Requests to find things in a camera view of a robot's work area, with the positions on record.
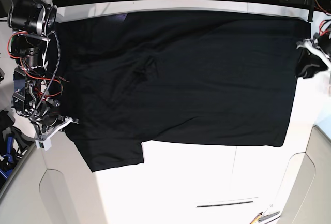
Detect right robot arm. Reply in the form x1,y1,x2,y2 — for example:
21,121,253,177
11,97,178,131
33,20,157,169
7,0,78,150

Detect grey pen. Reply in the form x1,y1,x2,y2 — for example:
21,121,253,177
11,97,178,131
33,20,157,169
258,211,280,223

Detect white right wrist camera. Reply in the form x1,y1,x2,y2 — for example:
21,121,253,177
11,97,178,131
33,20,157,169
35,138,52,151

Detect black T-shirt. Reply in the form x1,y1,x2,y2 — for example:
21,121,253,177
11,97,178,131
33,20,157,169
51,11,311,172

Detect yellow pencil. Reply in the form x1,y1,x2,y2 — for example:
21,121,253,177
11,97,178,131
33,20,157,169
250,212,263,224

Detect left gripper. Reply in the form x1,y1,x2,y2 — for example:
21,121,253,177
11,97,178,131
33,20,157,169
295,19,330,79

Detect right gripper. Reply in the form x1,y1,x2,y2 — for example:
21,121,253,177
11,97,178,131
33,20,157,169
27,105,79,141

